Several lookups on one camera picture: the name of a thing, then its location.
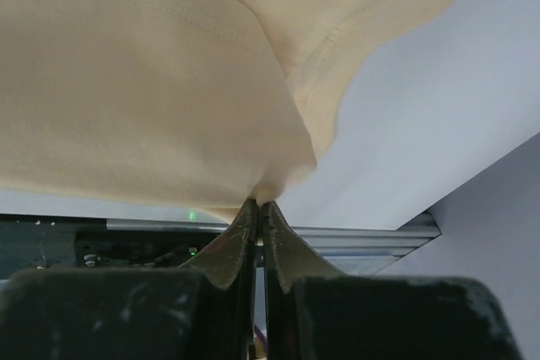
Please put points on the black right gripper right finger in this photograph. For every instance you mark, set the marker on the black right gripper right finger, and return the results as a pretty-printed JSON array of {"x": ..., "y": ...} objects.
[{"x": 315, "y": 311}]

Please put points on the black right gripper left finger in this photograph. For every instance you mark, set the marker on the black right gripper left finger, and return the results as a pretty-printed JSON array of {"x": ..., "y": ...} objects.
[{"x": 202, "y": 309}]

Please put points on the cream yellow t shirt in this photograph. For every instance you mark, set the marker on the cream yellow t shirt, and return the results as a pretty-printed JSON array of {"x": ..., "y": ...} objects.
[{"x": 190, "y": 103}]

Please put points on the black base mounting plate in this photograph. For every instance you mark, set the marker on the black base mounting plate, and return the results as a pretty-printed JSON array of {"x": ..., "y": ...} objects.
[{"x": 41, "y": 242}]

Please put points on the aluminium frame rail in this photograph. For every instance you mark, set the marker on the aluminium frame rail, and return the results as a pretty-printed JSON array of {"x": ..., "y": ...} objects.
[{"x": 354, "y": 251}]

